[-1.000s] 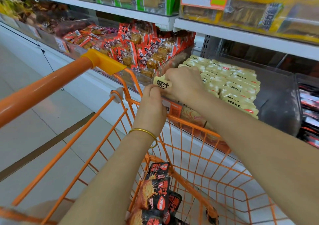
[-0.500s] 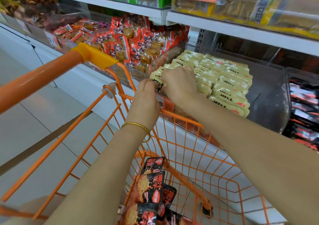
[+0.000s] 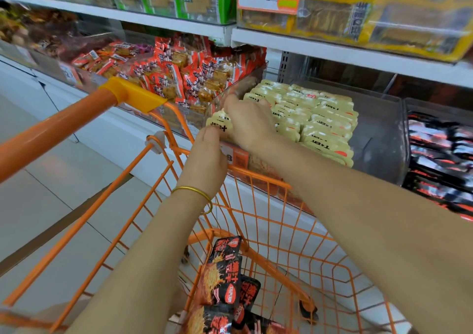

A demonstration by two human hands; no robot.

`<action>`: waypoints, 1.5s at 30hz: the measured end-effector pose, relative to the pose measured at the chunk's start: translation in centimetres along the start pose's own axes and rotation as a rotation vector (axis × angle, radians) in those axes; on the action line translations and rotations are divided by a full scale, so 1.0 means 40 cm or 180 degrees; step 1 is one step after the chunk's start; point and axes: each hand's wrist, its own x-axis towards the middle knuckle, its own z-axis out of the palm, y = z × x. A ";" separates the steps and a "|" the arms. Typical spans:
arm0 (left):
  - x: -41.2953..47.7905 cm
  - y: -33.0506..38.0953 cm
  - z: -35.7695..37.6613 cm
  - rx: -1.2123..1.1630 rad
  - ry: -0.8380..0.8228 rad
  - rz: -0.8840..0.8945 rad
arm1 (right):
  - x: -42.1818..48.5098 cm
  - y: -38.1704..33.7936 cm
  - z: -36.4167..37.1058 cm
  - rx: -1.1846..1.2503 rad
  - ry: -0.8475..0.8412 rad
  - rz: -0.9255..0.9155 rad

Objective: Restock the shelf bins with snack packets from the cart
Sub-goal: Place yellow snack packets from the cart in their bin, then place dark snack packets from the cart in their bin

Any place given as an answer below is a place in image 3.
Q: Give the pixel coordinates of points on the person's left hand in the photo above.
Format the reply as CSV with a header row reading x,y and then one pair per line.
x,y
203,164

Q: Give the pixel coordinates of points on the person's right hand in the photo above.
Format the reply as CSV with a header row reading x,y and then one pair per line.
x,y
250,122

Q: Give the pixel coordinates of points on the yellow orange snack packet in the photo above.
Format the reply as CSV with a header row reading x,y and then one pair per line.
x,y
218,121

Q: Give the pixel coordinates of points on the row of yellow orange snacks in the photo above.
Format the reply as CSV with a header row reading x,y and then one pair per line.
x,y
262,92
292,119
329,134

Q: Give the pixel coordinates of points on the pile of black orange snacks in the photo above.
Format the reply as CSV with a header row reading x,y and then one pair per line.
x,y
222,278

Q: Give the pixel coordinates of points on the orange shopping cart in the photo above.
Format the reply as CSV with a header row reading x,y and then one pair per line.
x,y
52,127

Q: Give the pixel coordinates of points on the row of black orange snacks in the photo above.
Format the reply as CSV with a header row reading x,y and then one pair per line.
x,y
429,160
464,190

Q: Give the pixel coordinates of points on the person's left forearm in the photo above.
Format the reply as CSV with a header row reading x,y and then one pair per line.
x,y
140,278

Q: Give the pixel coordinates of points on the person's right forearm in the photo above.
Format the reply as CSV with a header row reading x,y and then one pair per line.
x,y
392,226

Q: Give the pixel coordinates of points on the pile of red tan packets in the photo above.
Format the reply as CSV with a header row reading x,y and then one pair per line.
x,y
185,64

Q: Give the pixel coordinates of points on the stack of yellow trimmed packets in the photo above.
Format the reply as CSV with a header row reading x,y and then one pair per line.
x,y
369,16

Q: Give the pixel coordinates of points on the heap of dark brown packets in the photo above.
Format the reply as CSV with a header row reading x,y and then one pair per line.
x,y
33,27

